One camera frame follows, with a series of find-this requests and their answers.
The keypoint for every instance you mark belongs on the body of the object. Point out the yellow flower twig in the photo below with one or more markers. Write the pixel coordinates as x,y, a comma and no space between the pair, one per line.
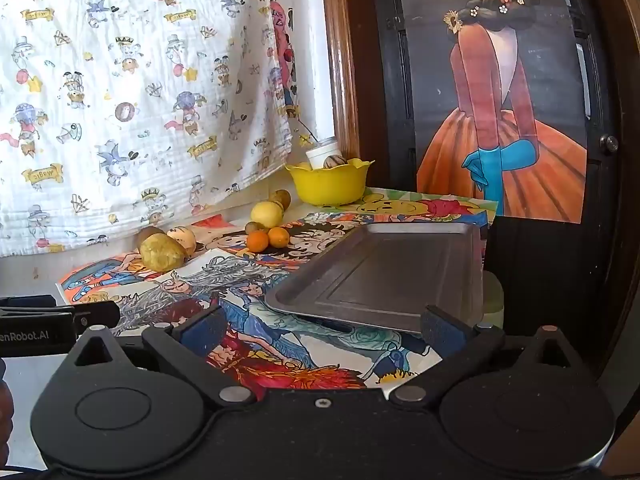
307,130

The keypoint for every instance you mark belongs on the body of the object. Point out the small orange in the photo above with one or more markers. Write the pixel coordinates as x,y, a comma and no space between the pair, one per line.
257,242
280,236

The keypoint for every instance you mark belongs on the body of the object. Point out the grey-haired figures drawing sheet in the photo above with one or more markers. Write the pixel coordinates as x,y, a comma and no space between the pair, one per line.
260,310

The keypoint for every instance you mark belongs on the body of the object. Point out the black door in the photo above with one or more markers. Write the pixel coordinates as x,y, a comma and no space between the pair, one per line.
395,85

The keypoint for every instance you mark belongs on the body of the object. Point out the pale green plastic stool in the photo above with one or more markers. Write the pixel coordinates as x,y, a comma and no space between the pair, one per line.
492,300

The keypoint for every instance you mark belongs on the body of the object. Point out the orange dress figure wall poster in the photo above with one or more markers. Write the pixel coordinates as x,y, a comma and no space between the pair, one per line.
500,110

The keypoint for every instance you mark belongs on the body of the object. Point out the small brown kiwi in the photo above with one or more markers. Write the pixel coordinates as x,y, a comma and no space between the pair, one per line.
255,227

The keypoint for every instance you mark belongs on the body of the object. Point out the yellow plastic bowl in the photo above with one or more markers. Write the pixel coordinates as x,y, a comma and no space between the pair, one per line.
327,187

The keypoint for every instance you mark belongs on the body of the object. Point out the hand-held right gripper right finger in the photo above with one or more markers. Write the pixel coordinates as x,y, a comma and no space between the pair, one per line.
442,332

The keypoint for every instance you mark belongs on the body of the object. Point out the red figure wall poster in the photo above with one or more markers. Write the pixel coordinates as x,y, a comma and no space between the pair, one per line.
286,60

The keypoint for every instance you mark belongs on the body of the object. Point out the grey metal tray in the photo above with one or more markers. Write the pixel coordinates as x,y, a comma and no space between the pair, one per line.
390,275

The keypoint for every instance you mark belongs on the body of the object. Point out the striped pepino melon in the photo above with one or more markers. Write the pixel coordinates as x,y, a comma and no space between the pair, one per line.
335,161
182,239

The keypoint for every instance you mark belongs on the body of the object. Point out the yellow bear drawing sheet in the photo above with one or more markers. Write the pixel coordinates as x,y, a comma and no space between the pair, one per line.
400,205

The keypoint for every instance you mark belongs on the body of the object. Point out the yellow lemon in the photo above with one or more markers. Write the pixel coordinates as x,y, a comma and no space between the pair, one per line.
266,214

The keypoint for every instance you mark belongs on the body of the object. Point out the white cartoon printed blanket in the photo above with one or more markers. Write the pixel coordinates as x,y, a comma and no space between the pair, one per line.
125,100

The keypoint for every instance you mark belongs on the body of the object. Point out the cartoon boys drawing sheet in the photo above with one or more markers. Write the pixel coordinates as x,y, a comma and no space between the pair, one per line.
100,275

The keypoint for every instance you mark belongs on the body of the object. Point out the large round brown fruit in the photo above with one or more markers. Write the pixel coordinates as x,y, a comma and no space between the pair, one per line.
150,232

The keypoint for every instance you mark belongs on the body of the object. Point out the olive green fruit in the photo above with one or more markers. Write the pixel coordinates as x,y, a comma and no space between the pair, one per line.
282,198

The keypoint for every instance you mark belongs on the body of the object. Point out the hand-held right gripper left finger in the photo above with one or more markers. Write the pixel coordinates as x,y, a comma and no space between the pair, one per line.
202,332

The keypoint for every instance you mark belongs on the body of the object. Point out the person's left hand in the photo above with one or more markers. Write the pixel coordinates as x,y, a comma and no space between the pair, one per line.
5,420

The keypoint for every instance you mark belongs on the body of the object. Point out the white jar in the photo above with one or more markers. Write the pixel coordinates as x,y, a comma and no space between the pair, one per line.
320,152

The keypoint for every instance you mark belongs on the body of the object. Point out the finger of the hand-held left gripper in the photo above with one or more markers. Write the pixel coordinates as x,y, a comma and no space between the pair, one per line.
97,315
25,301

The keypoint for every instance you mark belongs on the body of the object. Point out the metal door knob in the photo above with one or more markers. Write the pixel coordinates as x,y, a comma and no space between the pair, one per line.
609,143

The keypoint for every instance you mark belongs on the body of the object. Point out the yellow-brown mango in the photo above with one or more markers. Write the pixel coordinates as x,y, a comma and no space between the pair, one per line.
161,252

